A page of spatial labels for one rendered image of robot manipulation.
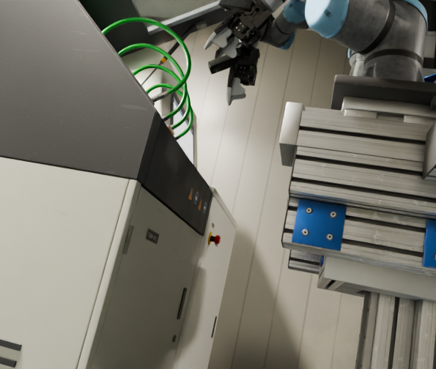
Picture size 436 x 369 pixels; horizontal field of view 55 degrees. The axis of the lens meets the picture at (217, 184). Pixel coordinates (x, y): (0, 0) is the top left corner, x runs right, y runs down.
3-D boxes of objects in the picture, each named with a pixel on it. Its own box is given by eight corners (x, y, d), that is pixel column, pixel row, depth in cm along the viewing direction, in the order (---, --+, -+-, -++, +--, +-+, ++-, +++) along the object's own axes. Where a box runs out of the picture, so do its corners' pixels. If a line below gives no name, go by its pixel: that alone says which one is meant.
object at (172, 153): (143, 185, 91) (162, 117, 95) (124, 181, 92) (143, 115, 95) (201, 234, 149) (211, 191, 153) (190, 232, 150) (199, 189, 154)
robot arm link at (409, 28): (437, 64, 86) (442, 7, 89) (387, 37, 81) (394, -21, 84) (392, 86, 96) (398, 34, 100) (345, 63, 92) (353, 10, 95)
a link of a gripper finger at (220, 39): (211, 53, 122) (237, 35, 123) (200, 40, 124) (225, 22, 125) (213, 59, 125) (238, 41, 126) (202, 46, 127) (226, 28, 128)
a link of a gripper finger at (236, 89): (241, 102, 137) (247, 77, 139) (223, 99, 138) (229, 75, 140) (242, 106, 140) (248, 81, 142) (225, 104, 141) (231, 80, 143)
